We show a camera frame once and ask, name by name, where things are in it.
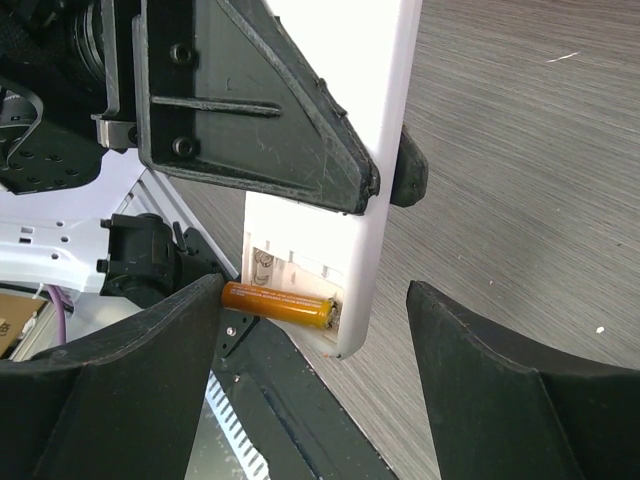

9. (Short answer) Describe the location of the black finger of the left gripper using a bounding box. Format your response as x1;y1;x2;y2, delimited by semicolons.
133;1;380;215

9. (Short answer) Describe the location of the cardboard box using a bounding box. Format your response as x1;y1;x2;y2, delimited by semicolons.
1;293;50;360

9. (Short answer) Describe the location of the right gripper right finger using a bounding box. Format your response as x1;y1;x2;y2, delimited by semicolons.
406;281;639;479

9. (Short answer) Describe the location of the white remote control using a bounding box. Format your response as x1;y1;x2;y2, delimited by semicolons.
242;0;422;359

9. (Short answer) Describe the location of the slotted cable duct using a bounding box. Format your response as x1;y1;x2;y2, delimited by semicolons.
205;371;270;480

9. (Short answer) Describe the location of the orange battery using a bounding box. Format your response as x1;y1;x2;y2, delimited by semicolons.
221;282;339;330

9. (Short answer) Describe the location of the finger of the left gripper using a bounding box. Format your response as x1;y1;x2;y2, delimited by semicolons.
390;124;429;207

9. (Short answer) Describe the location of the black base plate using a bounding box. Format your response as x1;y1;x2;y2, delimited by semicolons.
211;312;396;479

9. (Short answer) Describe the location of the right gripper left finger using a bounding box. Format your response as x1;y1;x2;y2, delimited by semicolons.
1;275;224;479

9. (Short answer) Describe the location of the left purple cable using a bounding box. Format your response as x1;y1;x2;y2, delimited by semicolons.
47;283;69;346

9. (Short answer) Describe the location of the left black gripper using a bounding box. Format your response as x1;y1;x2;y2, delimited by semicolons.
1;1;141;150

